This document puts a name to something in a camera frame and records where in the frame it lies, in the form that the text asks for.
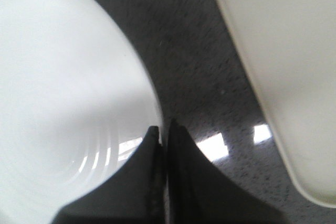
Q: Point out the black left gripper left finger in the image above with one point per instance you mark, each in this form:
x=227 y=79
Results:
x=134 y=194

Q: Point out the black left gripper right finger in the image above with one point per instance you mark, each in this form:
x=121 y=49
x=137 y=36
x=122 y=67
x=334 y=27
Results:
x=251 y=183

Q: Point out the white round plate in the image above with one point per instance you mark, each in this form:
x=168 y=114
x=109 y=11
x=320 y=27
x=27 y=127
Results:
x=76 y=101

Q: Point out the beige rabbit serving tray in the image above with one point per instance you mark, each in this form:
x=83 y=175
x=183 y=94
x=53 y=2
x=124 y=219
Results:
x=287 y=48

